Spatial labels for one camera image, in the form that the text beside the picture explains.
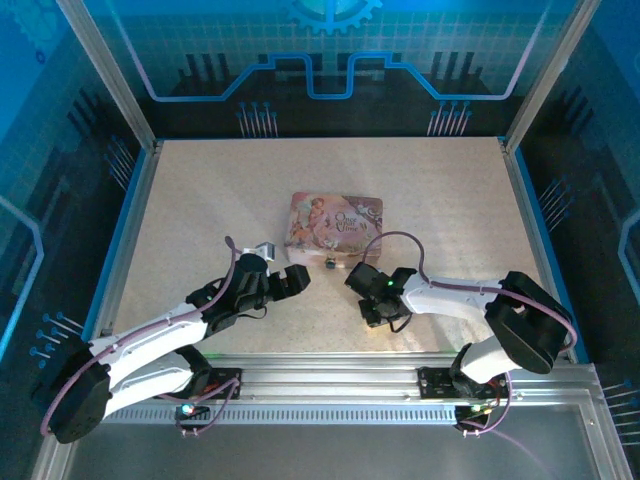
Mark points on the small brass padlock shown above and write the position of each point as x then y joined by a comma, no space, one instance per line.
330,259

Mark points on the pink illustrated tin box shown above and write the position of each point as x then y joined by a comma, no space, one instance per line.
335,220

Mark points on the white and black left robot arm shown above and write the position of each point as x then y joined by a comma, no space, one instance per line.
150,330

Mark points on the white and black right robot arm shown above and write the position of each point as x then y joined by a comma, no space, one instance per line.
450,297

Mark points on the small controller board with lights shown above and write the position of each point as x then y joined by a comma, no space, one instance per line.
192,412
475,412

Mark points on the grey metal front panel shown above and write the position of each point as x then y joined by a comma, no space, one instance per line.
325,452

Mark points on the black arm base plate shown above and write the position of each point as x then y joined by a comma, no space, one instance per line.
435,382
227,382

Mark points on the aluminium front rail beam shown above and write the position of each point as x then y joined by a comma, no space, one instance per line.
325,380

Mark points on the aluminium table side rail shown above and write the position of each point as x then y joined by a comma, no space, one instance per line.
130,235
530,225

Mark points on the aluminium frame post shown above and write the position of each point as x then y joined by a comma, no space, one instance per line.
545,75
110,75

